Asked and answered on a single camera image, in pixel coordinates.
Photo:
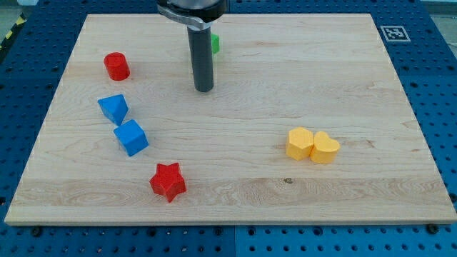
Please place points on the green block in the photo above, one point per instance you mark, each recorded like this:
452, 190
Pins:
215, 43

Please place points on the blue triangle block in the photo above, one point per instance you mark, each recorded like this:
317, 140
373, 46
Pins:
114, 108

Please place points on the blue cube block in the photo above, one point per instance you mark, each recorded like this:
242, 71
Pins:
132, 137

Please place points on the red cylinder block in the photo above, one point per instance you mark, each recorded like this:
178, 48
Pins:
117, 66

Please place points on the yellow hexagon block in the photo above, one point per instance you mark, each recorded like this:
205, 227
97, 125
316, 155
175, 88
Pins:
299, 143

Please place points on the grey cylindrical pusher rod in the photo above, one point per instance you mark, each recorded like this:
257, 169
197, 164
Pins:
201, 58

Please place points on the wooden board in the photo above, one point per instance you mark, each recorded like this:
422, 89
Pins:
274, 73

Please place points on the red star block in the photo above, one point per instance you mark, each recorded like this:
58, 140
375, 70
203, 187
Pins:
168, 181

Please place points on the fiducial marker tag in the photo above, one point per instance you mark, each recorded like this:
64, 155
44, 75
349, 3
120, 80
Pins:
395, 33

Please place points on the yellow heart block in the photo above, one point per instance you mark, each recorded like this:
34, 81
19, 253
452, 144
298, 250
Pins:
325, 148

